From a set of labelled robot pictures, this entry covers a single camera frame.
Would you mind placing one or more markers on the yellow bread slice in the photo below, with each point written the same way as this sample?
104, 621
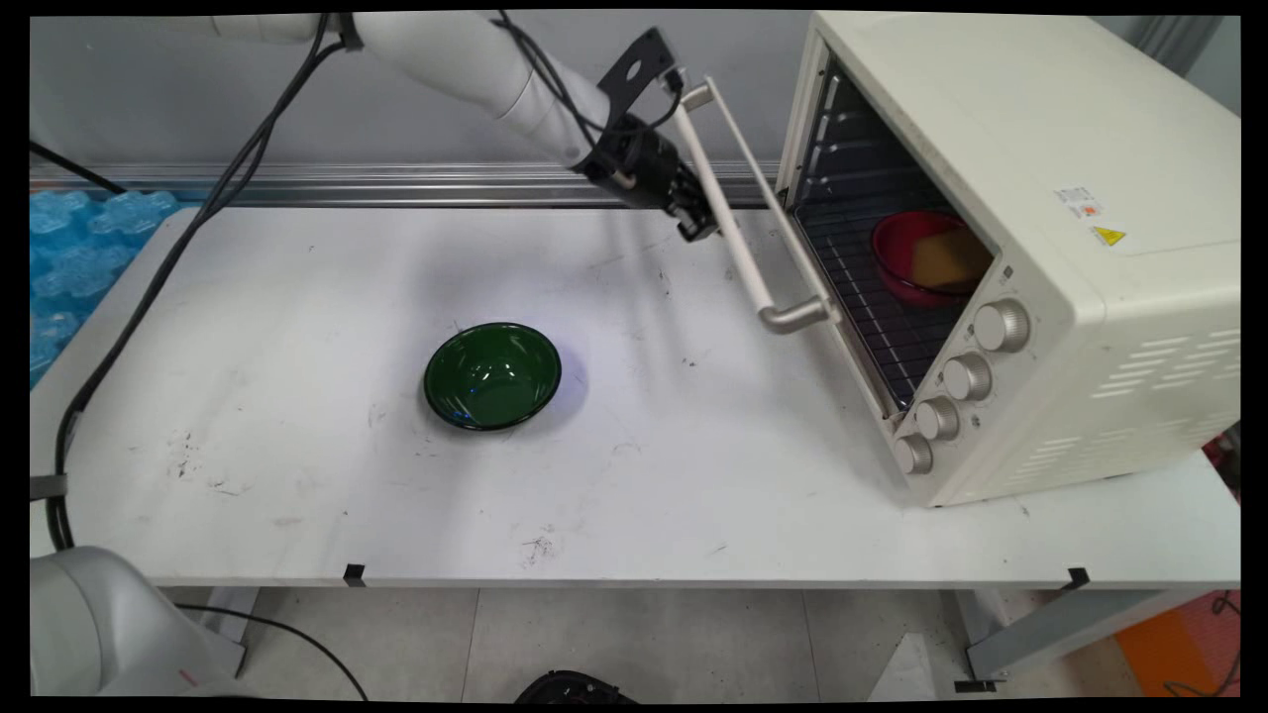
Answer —
949, 259

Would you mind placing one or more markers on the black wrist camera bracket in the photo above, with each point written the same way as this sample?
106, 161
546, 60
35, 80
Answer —
639, 67

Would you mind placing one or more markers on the red bowl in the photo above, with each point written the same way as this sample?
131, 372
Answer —
897, 257

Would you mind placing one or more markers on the blue bubble wrap sheet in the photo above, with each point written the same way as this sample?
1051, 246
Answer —
74, 257

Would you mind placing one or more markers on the cream glass oven door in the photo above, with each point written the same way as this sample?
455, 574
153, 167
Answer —
738, 238

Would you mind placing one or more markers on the aluminium rail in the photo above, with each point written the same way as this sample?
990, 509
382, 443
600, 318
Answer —
396, 183

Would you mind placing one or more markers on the cream toaster oven body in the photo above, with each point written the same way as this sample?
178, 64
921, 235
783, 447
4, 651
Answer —
1109, 248

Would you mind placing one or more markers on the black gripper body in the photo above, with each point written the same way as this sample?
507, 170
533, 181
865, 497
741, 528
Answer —
639, 168

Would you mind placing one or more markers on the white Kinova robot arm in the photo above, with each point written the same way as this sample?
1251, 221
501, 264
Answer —
446, 54

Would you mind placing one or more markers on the black tape piece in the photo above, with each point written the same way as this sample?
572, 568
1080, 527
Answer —
1078, 576
354, 572

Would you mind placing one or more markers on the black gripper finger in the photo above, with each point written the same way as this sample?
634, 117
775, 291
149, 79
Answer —
700, 226
693, 188

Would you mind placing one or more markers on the yellow warning sticker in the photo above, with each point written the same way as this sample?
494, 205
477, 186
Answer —
1109, 236

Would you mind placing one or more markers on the silver oven knob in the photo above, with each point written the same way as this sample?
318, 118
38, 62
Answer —
1002, 325
913, 454
967, 377
937, 418

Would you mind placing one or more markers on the orange floor mat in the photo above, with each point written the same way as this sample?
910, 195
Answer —
1179, 649

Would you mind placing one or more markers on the black round floor object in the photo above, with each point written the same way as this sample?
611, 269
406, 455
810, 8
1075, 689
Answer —
573, 686

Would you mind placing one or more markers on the grey table leg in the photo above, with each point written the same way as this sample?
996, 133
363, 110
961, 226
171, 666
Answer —
1060, 629
233, 629

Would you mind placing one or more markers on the green bowl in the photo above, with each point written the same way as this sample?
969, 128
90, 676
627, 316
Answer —
492, 376

